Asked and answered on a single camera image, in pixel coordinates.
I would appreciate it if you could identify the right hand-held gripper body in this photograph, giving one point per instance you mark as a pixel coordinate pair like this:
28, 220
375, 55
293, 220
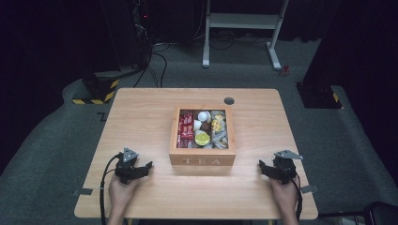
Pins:
284, 167

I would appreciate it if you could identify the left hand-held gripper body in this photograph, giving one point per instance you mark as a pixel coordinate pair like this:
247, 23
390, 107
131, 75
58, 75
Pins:
126, 162

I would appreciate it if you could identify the grey tape piece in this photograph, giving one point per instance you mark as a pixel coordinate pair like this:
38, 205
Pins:
309, 188
83, 191

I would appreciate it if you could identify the grey table grommet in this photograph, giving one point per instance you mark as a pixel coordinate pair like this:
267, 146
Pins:
229, 101

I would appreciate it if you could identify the white metal stand frame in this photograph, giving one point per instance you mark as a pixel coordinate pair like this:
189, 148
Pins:
242, 21

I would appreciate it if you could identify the small red floor object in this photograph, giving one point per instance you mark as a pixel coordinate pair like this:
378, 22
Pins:
284, 71

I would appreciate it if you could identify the person's left hand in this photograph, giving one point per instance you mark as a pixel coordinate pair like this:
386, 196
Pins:
120, 193

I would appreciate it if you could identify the person's right hand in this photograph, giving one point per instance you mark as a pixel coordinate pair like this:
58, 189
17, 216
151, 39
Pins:
285, 195

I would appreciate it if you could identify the brown coffee capsule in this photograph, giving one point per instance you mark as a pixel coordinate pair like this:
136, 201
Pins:
205, 126

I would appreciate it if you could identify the white coffee capsule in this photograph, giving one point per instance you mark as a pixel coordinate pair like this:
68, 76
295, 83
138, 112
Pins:
197, 125
204, 116
199, 131
207, 146

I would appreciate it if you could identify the dark equipment rack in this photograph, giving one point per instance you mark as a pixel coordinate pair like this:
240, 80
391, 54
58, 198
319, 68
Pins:
141, 31

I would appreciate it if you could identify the wooden tea box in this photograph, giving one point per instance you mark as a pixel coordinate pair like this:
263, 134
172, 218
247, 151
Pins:
202, 157

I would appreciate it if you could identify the pile of clear tea bags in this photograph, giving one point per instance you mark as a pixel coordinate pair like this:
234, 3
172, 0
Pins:
219, 129

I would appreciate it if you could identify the black chair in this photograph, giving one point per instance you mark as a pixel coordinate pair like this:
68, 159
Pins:
380, 214

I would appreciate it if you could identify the stack of red packets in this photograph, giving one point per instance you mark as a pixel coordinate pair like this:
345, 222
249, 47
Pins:
186, 129

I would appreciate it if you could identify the yellow lidded capsule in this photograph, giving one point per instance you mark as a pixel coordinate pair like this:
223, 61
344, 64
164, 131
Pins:
202, 138

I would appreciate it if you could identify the black yellow striped stand base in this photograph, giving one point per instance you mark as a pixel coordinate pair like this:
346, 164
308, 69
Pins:
319, 95
98, 90

